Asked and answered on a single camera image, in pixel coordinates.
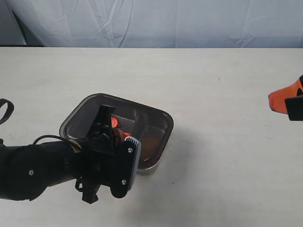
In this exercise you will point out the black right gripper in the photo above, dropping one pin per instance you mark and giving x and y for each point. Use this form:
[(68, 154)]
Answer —
[(288, 100)]

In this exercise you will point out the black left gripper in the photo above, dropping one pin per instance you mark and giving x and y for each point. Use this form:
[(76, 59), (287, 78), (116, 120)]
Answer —
[(95, 129)]

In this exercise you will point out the lunch box lid orange seal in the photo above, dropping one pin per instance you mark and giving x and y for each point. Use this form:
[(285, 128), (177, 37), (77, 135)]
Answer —
[(137, 119)]

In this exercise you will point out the yellow cheese wedge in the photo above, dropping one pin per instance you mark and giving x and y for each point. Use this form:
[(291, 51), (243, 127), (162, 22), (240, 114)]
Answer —
[(149, 145)]

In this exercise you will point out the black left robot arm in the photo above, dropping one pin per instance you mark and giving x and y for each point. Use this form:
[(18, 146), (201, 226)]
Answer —
[(26, 171)]

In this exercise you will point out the steel two-compartment lunch box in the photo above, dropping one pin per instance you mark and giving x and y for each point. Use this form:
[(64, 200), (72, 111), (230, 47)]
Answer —
[(148, 171)]

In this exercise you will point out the white backdrop cloth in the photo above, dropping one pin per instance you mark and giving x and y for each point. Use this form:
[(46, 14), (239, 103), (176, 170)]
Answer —
[(162, 23)]

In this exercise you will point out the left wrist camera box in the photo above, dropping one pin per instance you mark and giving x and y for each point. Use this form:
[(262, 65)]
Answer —
[(125, 166)]

